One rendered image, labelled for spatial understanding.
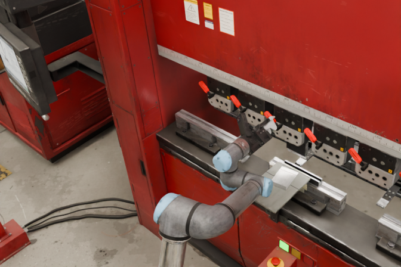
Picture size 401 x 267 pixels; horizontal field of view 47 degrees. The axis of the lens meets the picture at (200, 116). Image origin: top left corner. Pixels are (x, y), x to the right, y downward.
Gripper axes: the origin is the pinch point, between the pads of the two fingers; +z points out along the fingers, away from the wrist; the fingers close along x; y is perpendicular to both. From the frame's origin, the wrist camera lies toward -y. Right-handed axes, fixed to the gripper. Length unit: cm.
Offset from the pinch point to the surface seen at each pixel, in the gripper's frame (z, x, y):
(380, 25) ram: 3, 67, 0
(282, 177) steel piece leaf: -2.2, -17.5, 24.1
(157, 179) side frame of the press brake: -13, -104, -16
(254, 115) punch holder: 2.5, -10.8, -5.5
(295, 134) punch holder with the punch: 2.5, 2.7, 12.1
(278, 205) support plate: -16.9, -12.5, 31.2
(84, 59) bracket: -13, -82, -97
